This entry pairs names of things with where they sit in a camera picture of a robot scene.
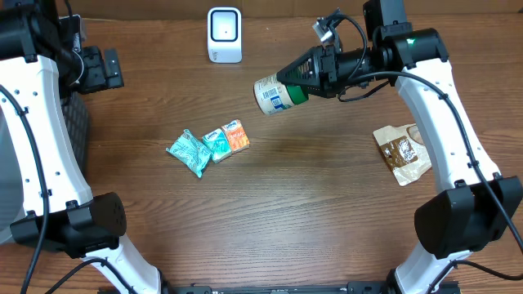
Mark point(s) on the grey plastic basket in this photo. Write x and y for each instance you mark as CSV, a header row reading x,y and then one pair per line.
x,y
77,122

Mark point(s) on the orange tissue pack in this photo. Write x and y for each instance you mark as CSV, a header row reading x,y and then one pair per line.
x,y
236,136

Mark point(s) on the green lid jar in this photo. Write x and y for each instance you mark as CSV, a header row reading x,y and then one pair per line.
x,y
272,96

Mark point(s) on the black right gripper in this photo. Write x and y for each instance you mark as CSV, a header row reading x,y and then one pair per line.
x,y
319,64

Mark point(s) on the brown snack bag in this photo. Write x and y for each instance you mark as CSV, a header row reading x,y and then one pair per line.
x,y
404,152

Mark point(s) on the mint green wipes pack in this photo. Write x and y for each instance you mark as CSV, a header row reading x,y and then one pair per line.
x,y
191,151

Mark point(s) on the white barcode scanner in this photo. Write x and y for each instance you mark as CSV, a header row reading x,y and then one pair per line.
x,y
224,35

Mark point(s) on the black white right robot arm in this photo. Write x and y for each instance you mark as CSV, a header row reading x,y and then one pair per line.
x,y
474,202

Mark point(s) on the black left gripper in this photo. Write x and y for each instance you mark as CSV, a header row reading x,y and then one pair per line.
x,y
100,77

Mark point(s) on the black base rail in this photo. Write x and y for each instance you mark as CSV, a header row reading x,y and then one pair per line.
x,y
350,288

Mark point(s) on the teal tissue pack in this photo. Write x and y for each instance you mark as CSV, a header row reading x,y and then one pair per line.
x,y
216,141

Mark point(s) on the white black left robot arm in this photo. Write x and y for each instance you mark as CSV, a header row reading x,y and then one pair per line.
x,y
45,68

